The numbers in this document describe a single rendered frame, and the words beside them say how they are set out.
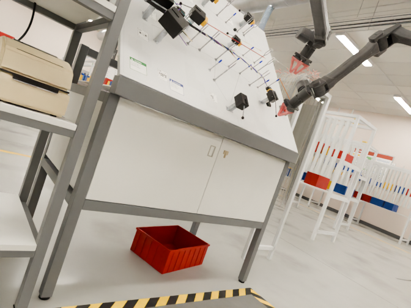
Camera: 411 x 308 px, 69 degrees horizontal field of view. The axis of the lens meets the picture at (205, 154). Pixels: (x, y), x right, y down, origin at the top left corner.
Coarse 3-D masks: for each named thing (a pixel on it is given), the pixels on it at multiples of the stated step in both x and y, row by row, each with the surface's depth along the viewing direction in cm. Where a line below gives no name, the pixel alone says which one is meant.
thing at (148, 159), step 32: (128, 128) 113; (160, 128) 121; (192, 128) 131; (128, 160) 116; (160, 160) 125; (192, 160) 135; (96, 192) 111; (128, 192) 119; (160, 192) 129; (192, 192) 140
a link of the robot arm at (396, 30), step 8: (400, 24) 145; (384, 32) 147; (392, 32) 145; (400, 32) 143; (408, 32) 140; (384, 40) 147; (392, 40) 151; (400, 40) 143; (408, 40) 139; (384, 48) 150
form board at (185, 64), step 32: (224, 0) 194; (128, 32) 114; (160, 32) 129; (192, 32) 148; (224, 32) 174; (256, 32) 211; (128, 64) 107; (160, 64) 120; (192, 64) 137; (224, 64) 159; (256, 64) 189; (192, 96) 127; (224, 96) 146; (256, 96) 170; (256, 128) 155; (288, 128) 183
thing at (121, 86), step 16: (128, 80) 104; (128, 96) 105; (144, 96) 109; (160, 96) 113; (176, 112) 119; (192, 112) 124; (208, 128) 131; (224, 128) 137; (240, 128) 143; (256, 144) 153; (272, 144) 161; (288, 160) 173
